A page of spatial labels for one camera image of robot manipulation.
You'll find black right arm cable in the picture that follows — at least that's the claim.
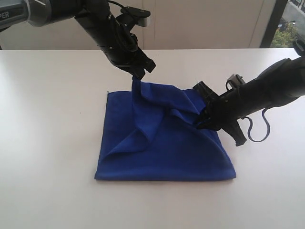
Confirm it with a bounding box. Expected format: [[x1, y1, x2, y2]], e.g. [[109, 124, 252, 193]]
[[245, 108, 271, 143]]

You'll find blue terry towel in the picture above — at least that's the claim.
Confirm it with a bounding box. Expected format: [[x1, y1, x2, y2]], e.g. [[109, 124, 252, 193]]
[[94, 79, 236, 181]]

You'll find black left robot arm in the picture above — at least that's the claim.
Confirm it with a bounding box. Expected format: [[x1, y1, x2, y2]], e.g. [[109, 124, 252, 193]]
[[0, 0, 156, 80]]

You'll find black window frame post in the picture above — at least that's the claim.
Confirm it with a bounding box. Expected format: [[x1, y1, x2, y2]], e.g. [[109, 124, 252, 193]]
[[260, 0, 288, 48]]

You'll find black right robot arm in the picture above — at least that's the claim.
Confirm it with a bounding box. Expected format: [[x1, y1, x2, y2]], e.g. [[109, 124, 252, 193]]
[[194, 40, 305, 146]]

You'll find green tree outside window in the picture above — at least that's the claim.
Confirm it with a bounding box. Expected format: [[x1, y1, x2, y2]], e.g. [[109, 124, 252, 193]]
[[270, 21, 297, 48]]

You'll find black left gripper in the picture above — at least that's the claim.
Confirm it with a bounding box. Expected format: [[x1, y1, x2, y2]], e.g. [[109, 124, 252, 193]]
[[97, 14, 156, 79]]

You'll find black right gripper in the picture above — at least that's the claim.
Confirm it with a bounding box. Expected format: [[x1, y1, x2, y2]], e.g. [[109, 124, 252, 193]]
[[193, 81, 246, 146]]

